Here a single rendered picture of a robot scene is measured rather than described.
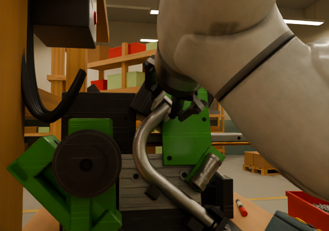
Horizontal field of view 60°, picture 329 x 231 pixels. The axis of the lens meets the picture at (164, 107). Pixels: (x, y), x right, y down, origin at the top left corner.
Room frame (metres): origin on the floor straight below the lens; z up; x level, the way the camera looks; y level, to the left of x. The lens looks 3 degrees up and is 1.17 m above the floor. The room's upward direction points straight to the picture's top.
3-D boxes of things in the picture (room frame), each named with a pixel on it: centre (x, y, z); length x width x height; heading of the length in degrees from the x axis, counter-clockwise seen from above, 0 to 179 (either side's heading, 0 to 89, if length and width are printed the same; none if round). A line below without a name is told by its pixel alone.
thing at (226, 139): (0.86, -0.06, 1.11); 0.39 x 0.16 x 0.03; 99
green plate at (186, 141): (0.70, -0.04, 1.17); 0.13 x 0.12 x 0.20; 9
